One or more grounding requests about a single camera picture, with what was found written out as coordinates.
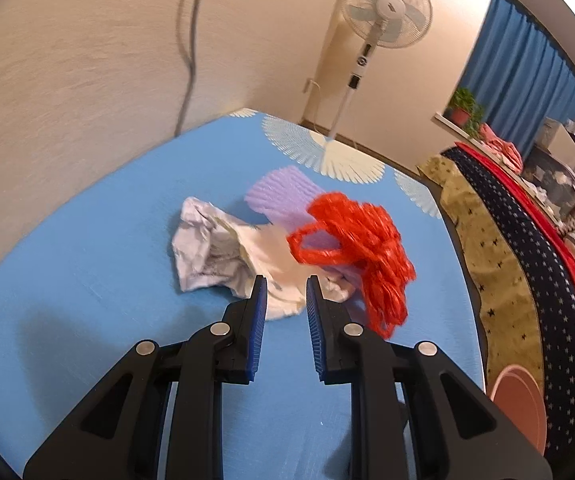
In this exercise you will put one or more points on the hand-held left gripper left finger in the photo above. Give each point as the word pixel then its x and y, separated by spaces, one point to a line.
pixel 258 330

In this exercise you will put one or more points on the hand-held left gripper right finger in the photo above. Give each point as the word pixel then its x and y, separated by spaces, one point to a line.
pixel 314 332

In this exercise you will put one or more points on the white plastic bag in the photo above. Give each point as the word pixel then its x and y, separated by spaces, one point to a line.
pixel 267 255

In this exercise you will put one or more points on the grey-white wrapper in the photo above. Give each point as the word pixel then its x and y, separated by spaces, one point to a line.
pixel 197 245

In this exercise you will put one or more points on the red mesh plastic bag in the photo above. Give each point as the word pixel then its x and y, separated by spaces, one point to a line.
pixel 367 240

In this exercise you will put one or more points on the pink plastic bin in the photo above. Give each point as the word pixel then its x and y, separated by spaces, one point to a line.
pixel 517 405

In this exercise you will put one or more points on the blue tablecloth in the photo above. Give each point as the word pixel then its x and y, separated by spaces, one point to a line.
pixel 92 270

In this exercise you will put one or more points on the yellow star bed sheet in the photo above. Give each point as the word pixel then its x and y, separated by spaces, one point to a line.
pixel 482 250

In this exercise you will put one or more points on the navy star blanket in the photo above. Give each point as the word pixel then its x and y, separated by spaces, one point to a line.
pixel 542 280

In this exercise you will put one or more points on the white window sill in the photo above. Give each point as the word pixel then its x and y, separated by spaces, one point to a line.
pixel 447 122

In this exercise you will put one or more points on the pink clothes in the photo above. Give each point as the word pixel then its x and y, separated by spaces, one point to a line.
pixel 505 150

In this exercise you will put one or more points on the potted green plant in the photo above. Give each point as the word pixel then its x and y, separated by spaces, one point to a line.
pixel 462 110

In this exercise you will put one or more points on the red blanket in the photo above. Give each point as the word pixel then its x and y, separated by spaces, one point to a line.
pixel 572 255

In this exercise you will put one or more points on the clear storage box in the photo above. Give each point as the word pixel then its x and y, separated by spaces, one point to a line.
pixel 552 180

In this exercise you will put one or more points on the cardboard box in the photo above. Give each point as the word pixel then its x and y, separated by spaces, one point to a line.
pixel 562 137

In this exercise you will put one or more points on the blue curtain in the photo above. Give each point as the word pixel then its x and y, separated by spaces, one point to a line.
pixel 512 70

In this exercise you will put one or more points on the white standing fan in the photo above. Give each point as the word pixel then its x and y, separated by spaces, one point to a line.
pixel 390 7

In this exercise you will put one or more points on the white wall socket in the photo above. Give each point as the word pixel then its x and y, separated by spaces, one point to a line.
pixel 309 86

